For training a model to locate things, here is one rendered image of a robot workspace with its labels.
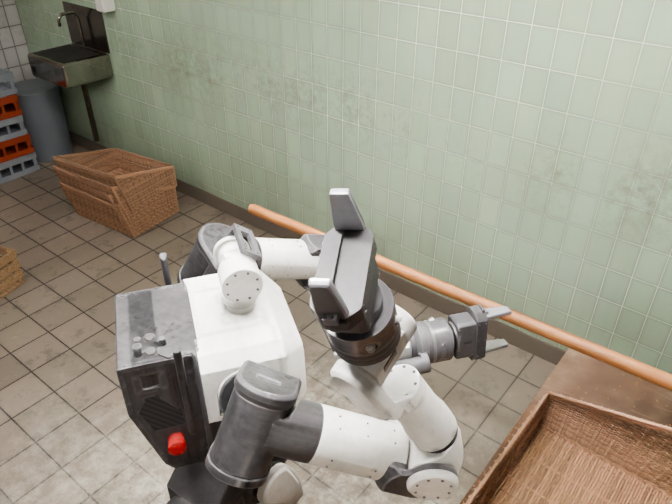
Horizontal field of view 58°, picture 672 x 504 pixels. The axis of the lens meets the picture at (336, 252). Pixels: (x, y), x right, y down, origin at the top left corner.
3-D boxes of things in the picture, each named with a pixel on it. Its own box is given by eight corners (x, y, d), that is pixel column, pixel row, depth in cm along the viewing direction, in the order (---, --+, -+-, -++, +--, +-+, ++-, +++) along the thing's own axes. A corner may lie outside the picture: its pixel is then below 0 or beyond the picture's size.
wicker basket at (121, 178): (123, 218, 366) (113, 177, 350) (61, 195, 390) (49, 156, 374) (179, 186, 400) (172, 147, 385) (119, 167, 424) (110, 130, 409)
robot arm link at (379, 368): (373, 370, 69) (387, 406, 78) (419, 296, 73) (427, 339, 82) (294, 329, 74) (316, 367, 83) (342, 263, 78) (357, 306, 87)
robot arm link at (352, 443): (430, 515, 96) (298, 486, 90) (422, 441, 105) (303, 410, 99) (469, 482, 89) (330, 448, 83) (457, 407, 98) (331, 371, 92)
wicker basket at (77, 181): (120, 228, 368) (111, 188, 353) (60, 204, 393) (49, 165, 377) (177, 196, 402) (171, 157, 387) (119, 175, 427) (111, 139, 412)
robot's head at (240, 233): (212, 283, 98) (235, 246, 96) (205, 255, 105) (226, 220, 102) (246, 295, 101) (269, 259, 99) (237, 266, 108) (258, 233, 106)
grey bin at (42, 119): (85, 151, 490) (68, 85, 459) (40, 168, 465) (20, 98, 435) (59, 140, 509) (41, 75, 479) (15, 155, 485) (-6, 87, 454)
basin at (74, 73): (128, 143, 450) (101, 10, 398) (85, 159, 427) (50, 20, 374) (93, 128, 474) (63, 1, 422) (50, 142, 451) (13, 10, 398)
